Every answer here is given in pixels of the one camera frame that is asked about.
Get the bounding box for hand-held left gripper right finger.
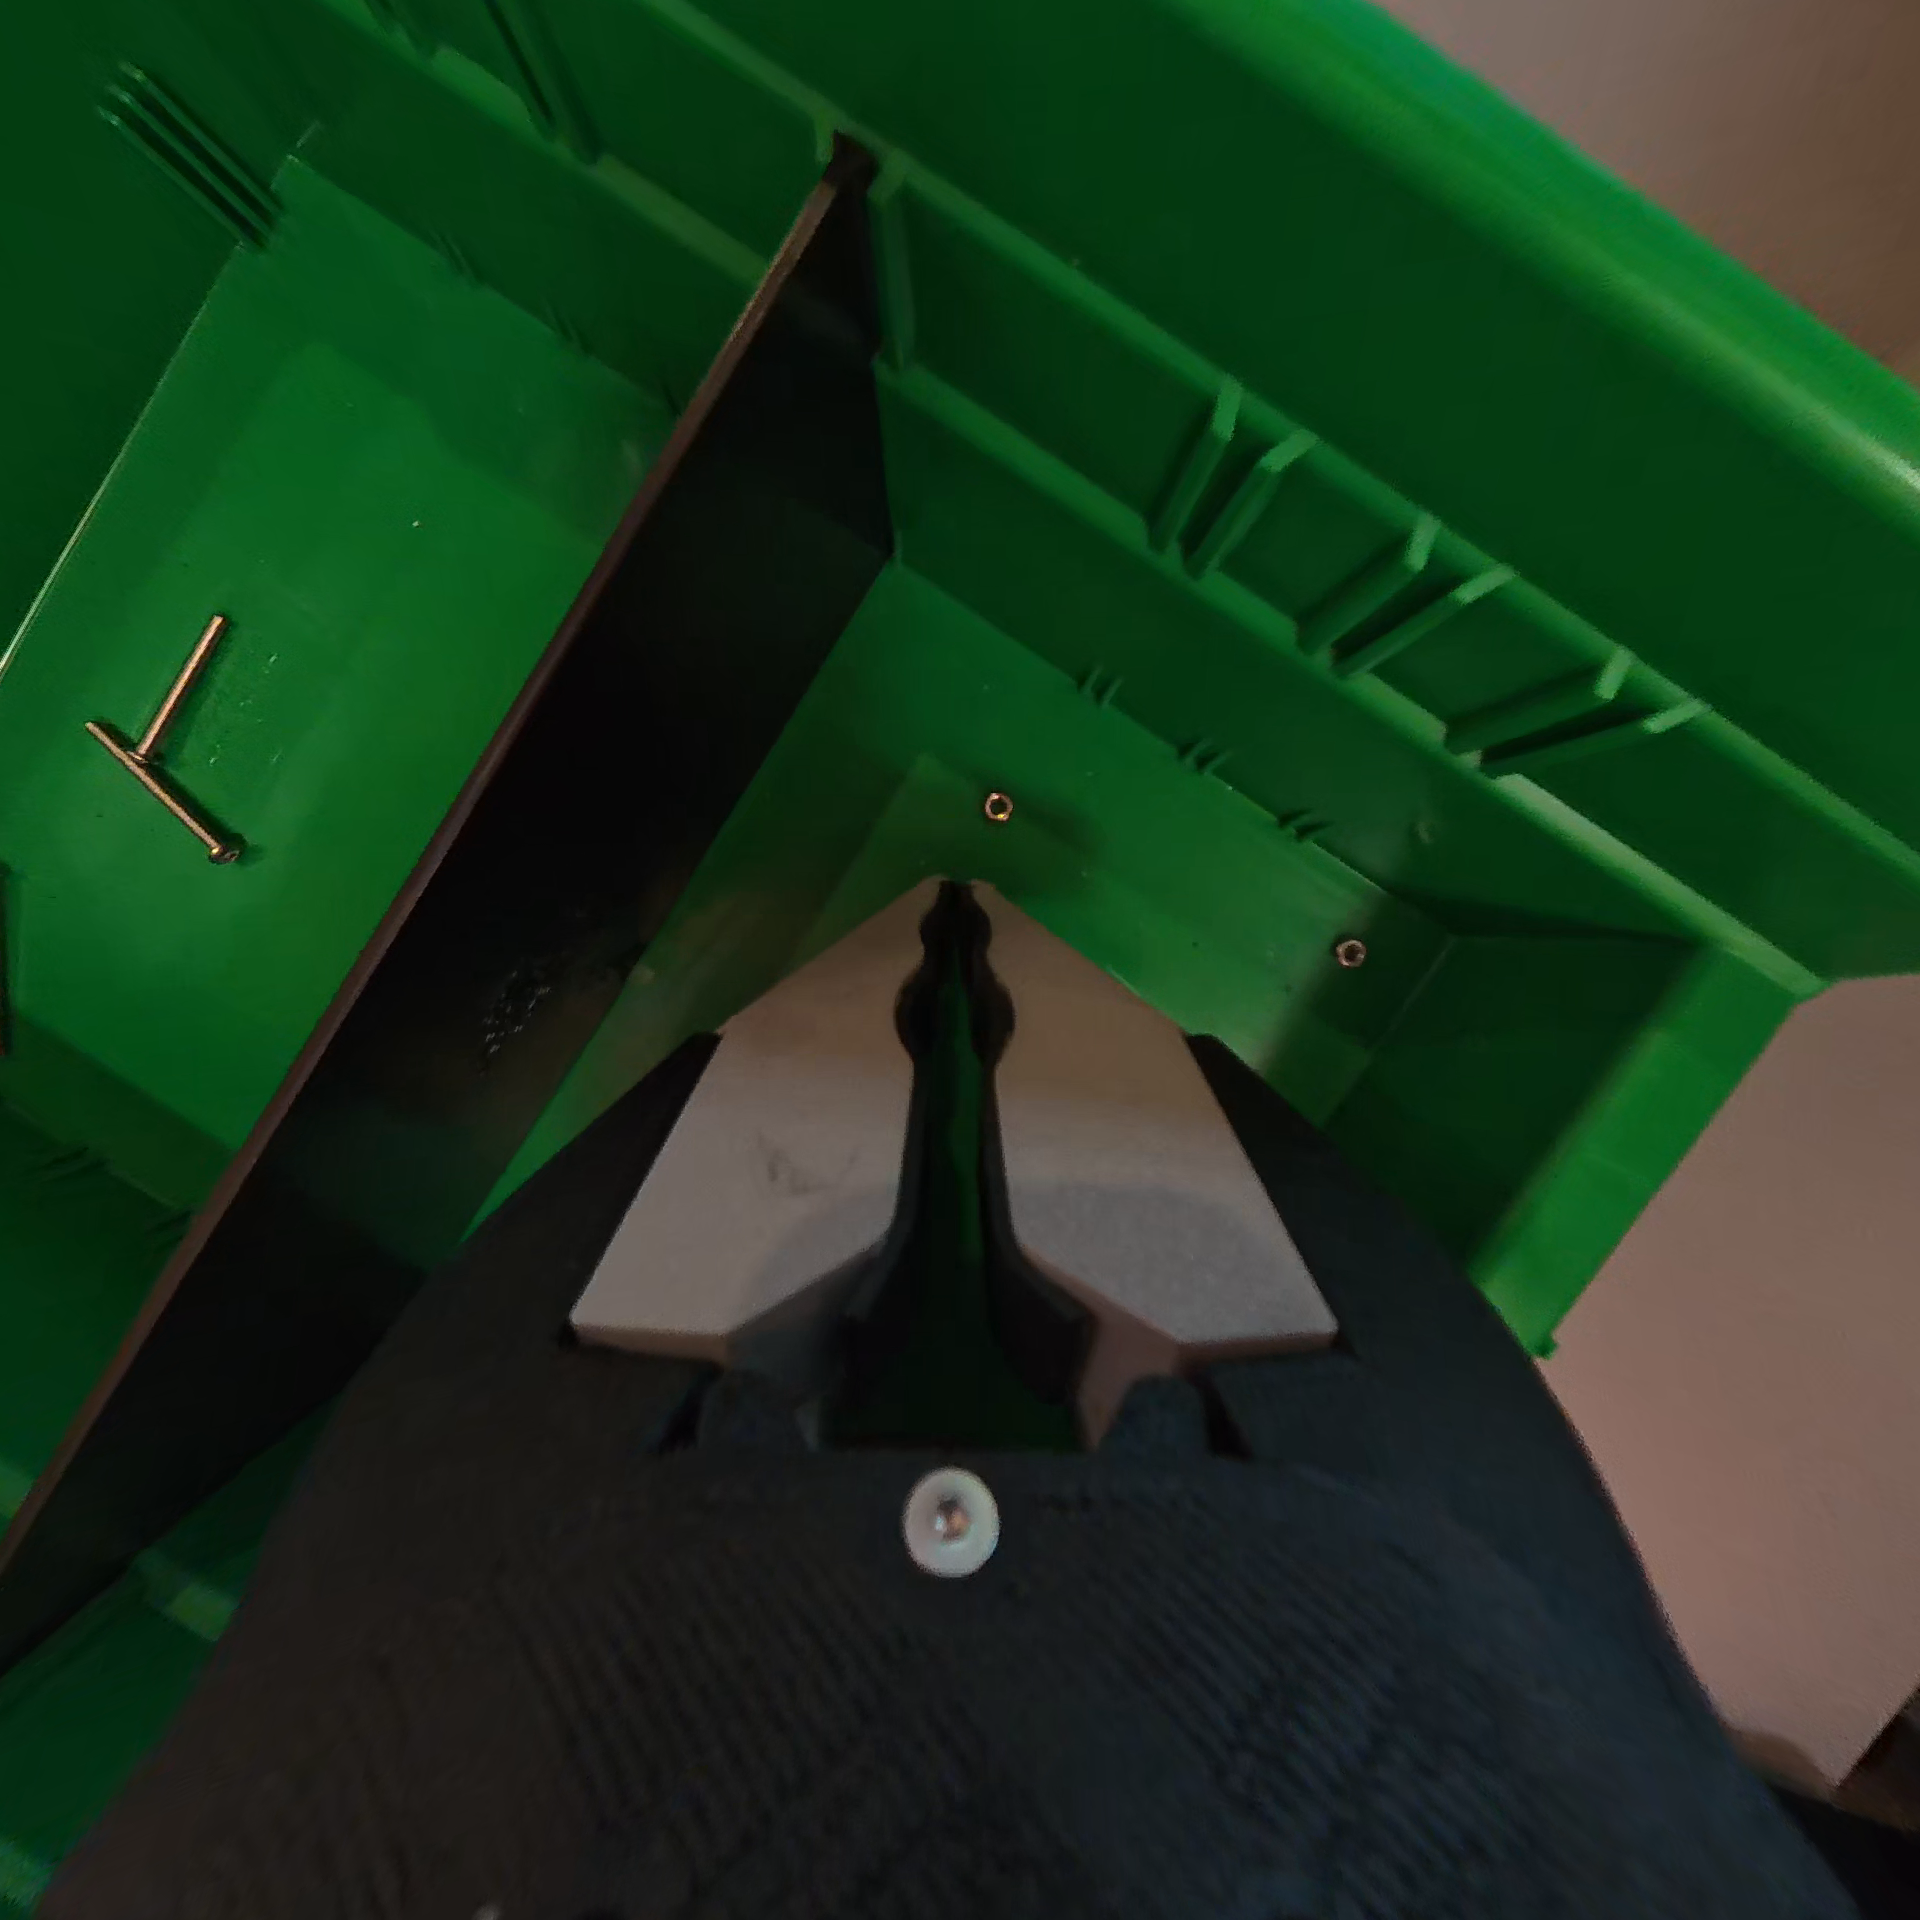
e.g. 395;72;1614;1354
959;883;1340;1452

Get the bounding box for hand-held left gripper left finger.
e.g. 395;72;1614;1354
566;880;965;1445

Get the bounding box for green plastic bin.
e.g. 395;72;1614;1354
0;0;1920;1899

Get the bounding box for grey desk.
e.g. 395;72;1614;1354
1371;0;1920;1795

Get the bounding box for black bin divider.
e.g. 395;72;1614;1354
0;134;903;1674

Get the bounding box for steel screw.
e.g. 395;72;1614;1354
132;612;230;759
83;720;244;867

